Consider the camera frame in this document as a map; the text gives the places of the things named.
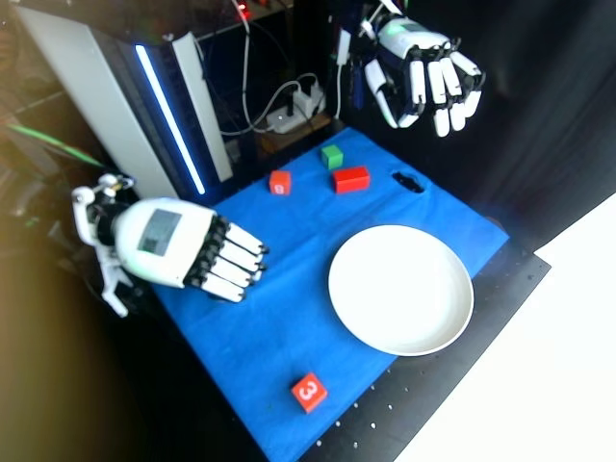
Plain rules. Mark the white power strip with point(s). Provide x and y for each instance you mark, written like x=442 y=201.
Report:
x=293 y=118

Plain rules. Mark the red rectangular block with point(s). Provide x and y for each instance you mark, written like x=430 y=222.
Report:
x=351 y=180

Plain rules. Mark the white tower with blue light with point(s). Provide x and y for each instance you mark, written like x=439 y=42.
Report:
x=96 y=86

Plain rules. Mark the blue cloth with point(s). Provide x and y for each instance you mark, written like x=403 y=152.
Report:
x=269 y=313

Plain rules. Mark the green cube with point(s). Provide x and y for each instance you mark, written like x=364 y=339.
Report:
x=332 y=157

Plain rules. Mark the white round plate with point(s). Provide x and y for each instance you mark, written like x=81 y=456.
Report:
x=399 y=289

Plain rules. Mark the red cube with number three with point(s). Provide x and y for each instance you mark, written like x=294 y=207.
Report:
x=309 y=392

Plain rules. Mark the red cube with white digit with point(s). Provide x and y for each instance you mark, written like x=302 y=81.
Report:
x=280 y=183

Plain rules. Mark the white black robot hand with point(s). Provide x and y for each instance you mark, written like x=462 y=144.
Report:
x=159 y=240
x=409 y=43

